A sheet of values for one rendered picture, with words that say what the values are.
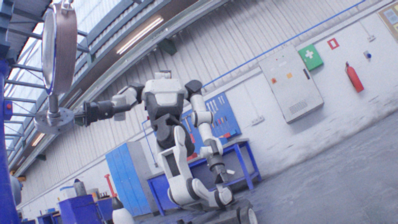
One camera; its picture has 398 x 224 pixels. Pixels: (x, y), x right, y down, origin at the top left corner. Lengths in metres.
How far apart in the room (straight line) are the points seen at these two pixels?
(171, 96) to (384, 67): 4.03
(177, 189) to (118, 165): 4.28
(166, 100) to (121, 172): 4.13
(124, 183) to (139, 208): 0.69
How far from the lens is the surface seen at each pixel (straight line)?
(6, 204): 2.12
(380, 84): 4.59
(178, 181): 1.32
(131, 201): 5.47
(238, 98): 4.51
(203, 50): 5.06
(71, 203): 3.47
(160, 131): 1.42
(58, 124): 0.96
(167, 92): 1.54
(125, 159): 5.34
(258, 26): 4.88
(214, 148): 1.32
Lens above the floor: 0.46
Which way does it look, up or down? 15 degrees up
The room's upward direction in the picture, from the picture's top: 21 degrees counter-clockwise
